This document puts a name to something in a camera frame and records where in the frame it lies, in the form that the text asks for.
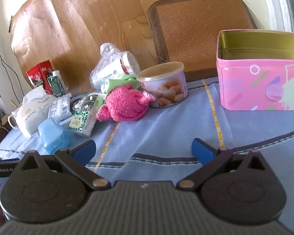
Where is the red snack box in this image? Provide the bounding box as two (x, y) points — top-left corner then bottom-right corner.
(26, 60), (55, 90)

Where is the green carton with white cap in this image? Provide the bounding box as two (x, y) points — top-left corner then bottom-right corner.
(47, 70), (66, 97)

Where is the wood-grain wall sheet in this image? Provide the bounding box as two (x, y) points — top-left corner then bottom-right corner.
(10, 0), (169, 96)

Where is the green white printed packet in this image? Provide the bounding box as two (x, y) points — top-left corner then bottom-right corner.
(68, 94), (106, 137)

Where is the small white blue tissue packet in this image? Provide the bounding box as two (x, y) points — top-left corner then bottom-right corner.
(48, 93), (73, 121)

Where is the round can with beige lid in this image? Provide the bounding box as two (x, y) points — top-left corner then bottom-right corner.
(136, 62), (189, 108)

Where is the light green soft cloth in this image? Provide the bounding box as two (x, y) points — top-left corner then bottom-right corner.
(101, 75), (141, 95)

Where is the pink knitted cloth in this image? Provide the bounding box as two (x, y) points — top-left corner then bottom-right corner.
(96, 84), (155, 122)

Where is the white mug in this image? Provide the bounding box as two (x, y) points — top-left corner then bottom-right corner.
(7, 111), (21, 130)

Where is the thin black cable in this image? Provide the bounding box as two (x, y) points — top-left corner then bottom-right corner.
(0, 35), (25, 96)

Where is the large white tissue pack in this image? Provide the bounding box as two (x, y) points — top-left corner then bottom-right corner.
(13, 88), (58, 137)

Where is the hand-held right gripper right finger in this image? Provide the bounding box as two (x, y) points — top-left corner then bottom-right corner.
(178, 138), (272, 191)

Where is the pink printed tin box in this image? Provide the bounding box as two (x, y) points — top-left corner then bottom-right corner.
(216, 29), (294, 112)

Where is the light blue plastic bottle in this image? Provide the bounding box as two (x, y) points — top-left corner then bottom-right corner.
(38, 117), (72, 155)

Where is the blue tablecloth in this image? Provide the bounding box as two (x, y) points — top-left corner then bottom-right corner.
(0, 76), (294, 235)

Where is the plastic bag of paper cups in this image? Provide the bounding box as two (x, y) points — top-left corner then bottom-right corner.
(89, 43), (141, 90)

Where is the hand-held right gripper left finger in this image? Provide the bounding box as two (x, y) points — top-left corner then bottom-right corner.
(13, 139), (112, 191)

